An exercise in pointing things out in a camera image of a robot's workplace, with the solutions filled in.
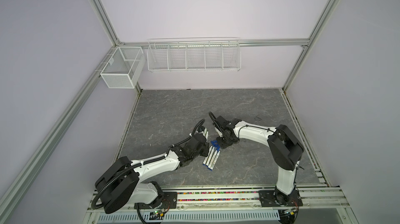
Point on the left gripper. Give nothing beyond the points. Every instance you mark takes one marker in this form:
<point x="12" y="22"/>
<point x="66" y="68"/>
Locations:
<point x="205" y="146"/>

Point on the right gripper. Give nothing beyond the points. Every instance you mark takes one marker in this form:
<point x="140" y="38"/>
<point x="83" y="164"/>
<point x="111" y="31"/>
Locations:
<point x="221" y="144"/>

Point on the whiteboard marker pen three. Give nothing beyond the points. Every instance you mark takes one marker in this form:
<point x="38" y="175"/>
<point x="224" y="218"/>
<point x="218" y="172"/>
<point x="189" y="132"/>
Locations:
<point x="207" y="155"/>

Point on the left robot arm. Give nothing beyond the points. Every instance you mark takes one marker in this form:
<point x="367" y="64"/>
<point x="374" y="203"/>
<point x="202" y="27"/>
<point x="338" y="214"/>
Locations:
<point x="126" y="181"/>

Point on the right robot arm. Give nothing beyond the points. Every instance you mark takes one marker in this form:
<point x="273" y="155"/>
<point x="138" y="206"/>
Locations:
<point x="286" y="149"/>

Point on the blue pen cap three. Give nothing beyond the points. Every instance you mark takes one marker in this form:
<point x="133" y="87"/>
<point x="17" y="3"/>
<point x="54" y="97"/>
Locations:
<point x="214" y="143"/>

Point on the whiteboard marker pen four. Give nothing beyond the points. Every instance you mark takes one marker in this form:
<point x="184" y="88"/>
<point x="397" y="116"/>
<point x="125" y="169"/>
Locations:
<point x="211" y="156"/>

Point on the whiteboard marker pen five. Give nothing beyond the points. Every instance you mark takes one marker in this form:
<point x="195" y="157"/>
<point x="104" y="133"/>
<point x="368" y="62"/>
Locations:
<point x="215" y="159"/>

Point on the white vent grille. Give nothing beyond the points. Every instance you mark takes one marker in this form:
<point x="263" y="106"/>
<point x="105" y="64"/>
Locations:
<point x="174" y="217"/>

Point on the white mesh box basket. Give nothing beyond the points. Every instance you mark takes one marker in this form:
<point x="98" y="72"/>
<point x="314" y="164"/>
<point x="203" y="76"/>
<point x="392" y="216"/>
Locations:
<point x="124" y="67"/>

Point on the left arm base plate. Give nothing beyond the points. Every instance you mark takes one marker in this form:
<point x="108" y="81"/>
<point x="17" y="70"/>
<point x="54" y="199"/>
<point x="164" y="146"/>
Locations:
<point x="167" y="200"/>

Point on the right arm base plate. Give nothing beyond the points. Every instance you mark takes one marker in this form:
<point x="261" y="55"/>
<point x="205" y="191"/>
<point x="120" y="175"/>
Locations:
<point x="275" y="198"/>

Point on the white wire shelf basket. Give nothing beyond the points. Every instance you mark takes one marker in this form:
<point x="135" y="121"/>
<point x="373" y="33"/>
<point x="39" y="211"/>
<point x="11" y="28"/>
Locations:
<point x="194" y="54"/>

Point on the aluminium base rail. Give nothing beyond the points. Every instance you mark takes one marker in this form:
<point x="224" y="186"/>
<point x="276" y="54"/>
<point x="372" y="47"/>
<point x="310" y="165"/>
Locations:
<point x="248" y="197"/>

